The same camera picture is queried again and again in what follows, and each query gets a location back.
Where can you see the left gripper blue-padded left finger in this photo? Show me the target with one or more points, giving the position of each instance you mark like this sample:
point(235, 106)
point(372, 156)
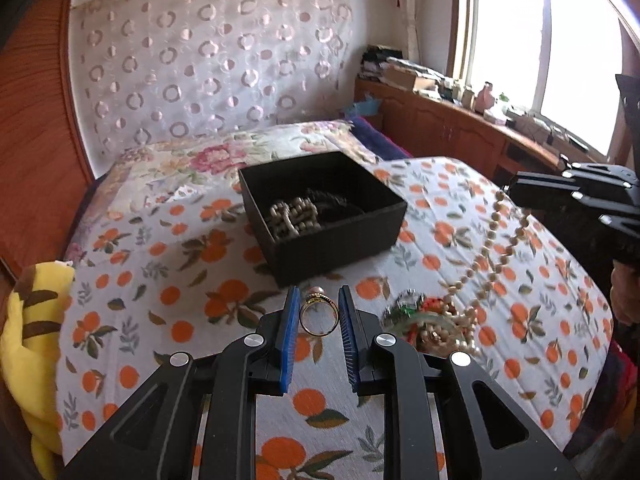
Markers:
point(272, 369)

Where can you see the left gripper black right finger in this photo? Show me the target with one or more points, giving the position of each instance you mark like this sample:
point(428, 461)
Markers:
point(365, 358)

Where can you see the green bead jewelry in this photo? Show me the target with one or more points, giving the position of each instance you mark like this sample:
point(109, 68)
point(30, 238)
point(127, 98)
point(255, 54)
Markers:
point(406, 304)

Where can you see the black cardboard jewelry box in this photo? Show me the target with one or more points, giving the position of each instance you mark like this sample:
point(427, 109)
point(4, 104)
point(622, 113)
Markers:
point(313, 214)

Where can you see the person's right hand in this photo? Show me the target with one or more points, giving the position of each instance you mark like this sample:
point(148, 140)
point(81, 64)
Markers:
point(625, 294)

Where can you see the orange print bed sheet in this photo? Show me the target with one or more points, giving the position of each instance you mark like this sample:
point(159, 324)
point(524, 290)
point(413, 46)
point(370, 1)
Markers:
point(333, 321)

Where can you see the pink figurine on sill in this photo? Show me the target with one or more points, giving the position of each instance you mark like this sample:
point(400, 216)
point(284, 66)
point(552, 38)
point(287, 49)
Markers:
point(484, 99)

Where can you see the window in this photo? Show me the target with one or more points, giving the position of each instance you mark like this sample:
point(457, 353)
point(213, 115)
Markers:
point(555, 59)

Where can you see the floral quilt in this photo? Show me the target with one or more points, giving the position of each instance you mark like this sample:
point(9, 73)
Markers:
point(143, 178)

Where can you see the purple blanket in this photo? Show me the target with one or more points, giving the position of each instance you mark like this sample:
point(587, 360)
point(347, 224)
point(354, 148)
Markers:
point(375, 141)

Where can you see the wooden side cabinet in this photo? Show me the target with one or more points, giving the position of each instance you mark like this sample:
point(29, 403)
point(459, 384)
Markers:
point(424, 127)

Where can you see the yellow striped plush toy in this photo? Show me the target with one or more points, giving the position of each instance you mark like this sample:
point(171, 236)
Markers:
point(30, 350)

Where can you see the pile of clutter on cabinet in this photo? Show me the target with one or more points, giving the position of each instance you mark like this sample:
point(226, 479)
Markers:
point(387, 66)

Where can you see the red wooden wardrobe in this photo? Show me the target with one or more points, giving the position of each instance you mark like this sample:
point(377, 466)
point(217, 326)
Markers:
point(45, 172)

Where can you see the sheer circle pattern curtain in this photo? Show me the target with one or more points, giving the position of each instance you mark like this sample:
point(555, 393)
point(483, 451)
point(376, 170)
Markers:
point(145, 71)

